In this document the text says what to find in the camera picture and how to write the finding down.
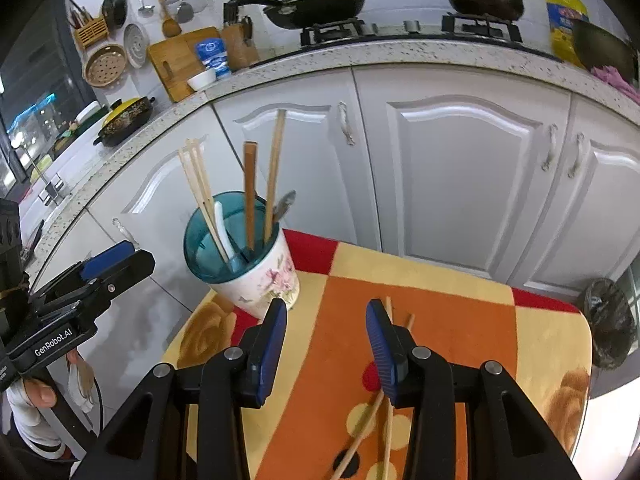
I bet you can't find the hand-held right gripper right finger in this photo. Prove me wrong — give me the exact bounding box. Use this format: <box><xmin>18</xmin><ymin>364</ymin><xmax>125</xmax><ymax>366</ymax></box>
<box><xmin>365</xmin><ymin>299</ymin><xmax>583</xmax><ymax>480</ymax></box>

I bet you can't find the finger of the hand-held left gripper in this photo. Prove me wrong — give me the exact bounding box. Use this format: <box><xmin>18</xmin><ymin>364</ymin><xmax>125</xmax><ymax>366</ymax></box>
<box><xmin>29</xmin><ymin>241</ymin><xmax>138</xmax><ymax>307</ymax></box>
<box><xmin>30</xmin><ymin>249</ymin><xmax>157</xmax><ymax>332</ymax></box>

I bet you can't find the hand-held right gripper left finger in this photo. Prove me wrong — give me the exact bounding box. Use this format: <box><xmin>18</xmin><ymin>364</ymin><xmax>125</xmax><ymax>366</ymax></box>
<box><xmin>70</xmin><ymin>299</ymin><xmax>289</xmax><ymax>480</ymax></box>

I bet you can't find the floral utensil holder cup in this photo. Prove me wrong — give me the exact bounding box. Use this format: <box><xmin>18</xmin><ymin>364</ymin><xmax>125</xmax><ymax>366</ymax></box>
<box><xmin>183</xmin><ymin>191</ymin><xmax>301</xmax><ymax>321</ymax></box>

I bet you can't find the white plastic spoon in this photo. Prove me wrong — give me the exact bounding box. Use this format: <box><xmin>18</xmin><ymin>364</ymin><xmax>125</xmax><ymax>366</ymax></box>
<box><xmin>214</xmin><ymin>201</ymin><xmax>246</xmax><ymax>271</ymax></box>

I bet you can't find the metal spoon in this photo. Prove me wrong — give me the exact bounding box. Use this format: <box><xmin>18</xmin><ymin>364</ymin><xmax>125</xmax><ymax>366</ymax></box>
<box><xmin>272</xmin><ymin>190</ymin><xmax>297</xmax><ymax>223</ymax></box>

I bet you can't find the person's left forearm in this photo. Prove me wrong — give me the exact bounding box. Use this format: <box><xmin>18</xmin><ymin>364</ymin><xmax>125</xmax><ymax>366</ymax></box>
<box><xmin>5</xmin><ymin>385</ymin><xmax>68</xmax><ymax>461</ymax></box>

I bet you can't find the person's left hand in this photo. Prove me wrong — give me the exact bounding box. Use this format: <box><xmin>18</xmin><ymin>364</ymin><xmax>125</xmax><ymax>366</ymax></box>
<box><xmin>22</xmin><ymin>350</ymin><xmax>98</xmax><ymax>413</ymax></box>

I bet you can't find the white cabinet door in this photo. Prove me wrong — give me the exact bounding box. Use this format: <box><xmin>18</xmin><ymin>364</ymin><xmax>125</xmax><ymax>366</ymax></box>
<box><xmin>85</xmin><ymin>102</ymin><xmax>236</xmax><ymax>281</ymax></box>
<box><xmin>507</xmin><ymin>95</ymin><xmax>640</xmax><ymax>306</ymax></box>
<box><xmin>25</xmin><ymin>205</ymin><xmax>211</xmax><ymax>441</ymax></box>
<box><xmin>210</xmin><ymin>67</ymin><xmax>383</xmax><ymax>251</ymax></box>
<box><xmin>352</xmin><ymin>65</ymin><xmax>573</xmax><ymax>281</ymax></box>

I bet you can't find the patterned orange yellow tablecloth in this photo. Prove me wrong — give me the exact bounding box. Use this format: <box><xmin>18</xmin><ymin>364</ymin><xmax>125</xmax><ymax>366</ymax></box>
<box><xmin>160</xmin><ymin>227</ymin><xmax>593</xmax><ymax>480</ymax></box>

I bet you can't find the metal faucet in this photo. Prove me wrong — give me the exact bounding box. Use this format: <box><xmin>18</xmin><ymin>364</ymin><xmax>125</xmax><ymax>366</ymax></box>
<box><xmin>24</xmin><ymin>145</ymin><xmax>67</xmax><ymax>207</ymax></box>

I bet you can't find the black pot with yellow lid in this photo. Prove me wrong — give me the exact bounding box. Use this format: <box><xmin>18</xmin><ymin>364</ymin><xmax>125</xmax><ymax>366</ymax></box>
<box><xmin>92</xmin><ymin>96</ymin><xmax>156</xmax><ymax>149</ymax></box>

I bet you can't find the window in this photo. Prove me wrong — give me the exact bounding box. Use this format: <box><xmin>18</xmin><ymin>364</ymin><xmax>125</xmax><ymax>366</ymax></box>
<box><xmin>0</xmin><ymin>10</ymin><xmax>96</xmax><ymax>201</ymax></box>

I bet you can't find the bamboo steamer basket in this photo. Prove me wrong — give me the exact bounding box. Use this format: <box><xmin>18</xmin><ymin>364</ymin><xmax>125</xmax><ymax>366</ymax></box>
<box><xmin>82</xmin><ymin>42</ymin><xmax>129</xmax><ymax>89</ymax></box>

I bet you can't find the small white bowl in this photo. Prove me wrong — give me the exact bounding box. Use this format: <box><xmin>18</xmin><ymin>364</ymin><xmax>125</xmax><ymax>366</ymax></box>
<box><xmin>187</xmin><ymin>69</ymin><xmax>218</xmax><ymax>92</ymax></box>

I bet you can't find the wooden cutting board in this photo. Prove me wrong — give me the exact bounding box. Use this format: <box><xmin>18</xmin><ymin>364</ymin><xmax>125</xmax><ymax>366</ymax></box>
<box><xmin>146</xmin><ymin>26</ymin><xmax>224</xmax><ymax>104</ymax></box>

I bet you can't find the white perforated plate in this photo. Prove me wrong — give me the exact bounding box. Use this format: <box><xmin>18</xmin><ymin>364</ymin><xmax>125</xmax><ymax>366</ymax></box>
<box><xmin>123</xmin><ymin>22</ymin><xmax>151</xmax><ymax>69</ymax></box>

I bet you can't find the wooden chopstick rack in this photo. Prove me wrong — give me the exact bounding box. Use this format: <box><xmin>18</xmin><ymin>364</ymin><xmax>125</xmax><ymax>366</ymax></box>
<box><xmin>65</xmin><ymin>0</ymin><xmax>109</xmax><ymax>52</ymax></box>

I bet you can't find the black trash bin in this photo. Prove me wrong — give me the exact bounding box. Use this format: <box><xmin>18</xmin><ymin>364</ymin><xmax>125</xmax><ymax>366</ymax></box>
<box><xmin>576</xmin><ymin>277</ymin><xmax>639</xmax><ymax>372</ymax></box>

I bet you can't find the blue white packet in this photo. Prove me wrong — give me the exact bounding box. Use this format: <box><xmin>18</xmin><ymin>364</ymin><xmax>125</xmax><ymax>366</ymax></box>
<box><xmin>195</xmin><ymin>37</ymin><xmax>234</xmax><ymax>79</ymax></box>

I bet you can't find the wooden spatula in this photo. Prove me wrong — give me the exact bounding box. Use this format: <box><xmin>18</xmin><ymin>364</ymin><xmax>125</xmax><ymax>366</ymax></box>
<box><xmin>150</xmin><ymin>0</ymin><xmax>182</xmax><ymax>39</ymax></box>

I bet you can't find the wooden knife block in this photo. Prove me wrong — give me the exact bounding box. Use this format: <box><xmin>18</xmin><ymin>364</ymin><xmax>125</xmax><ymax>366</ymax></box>
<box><xmin>221</xmin><ymin>15</ymin><xmax>261</xmax><ymax>72</ymax></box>

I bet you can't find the small black hanging pan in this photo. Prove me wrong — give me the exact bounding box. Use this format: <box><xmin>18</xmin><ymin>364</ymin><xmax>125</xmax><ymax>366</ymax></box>
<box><xmin>101</xmin><ymin>0</ymin><xmax>129</xmax><ymax>29</ymax></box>

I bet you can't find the speckled stone countertop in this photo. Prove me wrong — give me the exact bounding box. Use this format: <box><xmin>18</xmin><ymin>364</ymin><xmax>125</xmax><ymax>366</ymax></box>
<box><xmin>20</xmin><ymin>37</ymin><xmax>640</xmax><ymax>281</ymax></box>

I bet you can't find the black gas stove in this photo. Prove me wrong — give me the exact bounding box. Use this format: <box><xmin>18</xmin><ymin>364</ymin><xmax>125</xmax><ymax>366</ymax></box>
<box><xmin>299</xmin><ymin>12</ymin><xmax>525</xmax><ymax>48</ymax></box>

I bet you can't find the black frying pan with lid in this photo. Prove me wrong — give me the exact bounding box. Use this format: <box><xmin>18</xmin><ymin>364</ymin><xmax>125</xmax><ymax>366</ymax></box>
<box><xmin>225</xmin><ymin>0</ymin><xmax>368</xmax><ymax>30</ymax></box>

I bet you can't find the pink cloth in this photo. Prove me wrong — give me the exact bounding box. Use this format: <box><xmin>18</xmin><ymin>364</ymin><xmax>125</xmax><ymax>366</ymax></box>
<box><xmin>592</xmin><ymin>64</ymin><xmax>640</xmax><ymax>102</ymax></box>

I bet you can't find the black wok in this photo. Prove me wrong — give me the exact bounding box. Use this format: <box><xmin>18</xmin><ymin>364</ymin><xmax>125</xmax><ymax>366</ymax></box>
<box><xmin>570</xmin><ymin>19</ymin><xmax>639</xmax><ymax>86</ymax></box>

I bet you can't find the yellow cooking oil bottle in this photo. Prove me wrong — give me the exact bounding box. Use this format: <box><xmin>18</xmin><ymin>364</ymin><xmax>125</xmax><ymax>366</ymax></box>
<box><xmin>545</xmin><ymin>0</ymin><xmax>590</xmax><ymax>68</ymax></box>

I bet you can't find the metal cabinet handle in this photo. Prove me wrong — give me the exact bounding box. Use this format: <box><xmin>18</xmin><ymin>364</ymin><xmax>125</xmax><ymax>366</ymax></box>
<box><xmin>112</xmin><ymin>217</ymin><xmax>140</xmax><ymax>250</ymax></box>
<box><xmin>567</xmin><ymin>132</ymin><xmax>586</xmax><ymax>179</ymax></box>
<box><xmin>337</xmin><ymin>101</ymin><xmax>357</xmax><ymax>147</ymax></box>
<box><xmin>542</xmin><ymin>124</ymin><xmax>560</xmax><ymax>171</ymax></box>

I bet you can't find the black cable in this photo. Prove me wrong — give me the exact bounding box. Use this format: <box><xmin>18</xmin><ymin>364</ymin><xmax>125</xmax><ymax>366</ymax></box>
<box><xmin>92</xmin><ymin>375</ymin><xmax>107</xmax><ymax>436</ymax></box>

